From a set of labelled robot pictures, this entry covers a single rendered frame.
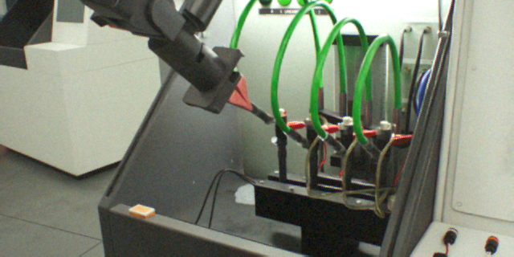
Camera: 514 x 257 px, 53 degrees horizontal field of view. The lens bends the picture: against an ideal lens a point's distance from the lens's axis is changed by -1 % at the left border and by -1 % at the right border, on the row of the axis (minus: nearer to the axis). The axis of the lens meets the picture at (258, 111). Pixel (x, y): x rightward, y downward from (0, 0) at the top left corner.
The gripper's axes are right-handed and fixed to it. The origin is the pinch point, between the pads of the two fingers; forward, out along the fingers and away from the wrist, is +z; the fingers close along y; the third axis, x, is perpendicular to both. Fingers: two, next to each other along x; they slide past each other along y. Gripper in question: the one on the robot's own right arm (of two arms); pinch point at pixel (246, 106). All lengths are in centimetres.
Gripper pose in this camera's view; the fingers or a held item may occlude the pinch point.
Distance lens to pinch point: 84.1
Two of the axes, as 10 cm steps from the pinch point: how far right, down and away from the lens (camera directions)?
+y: 4.7, -8.5, 2.5
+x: -6.8, -1.7, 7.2
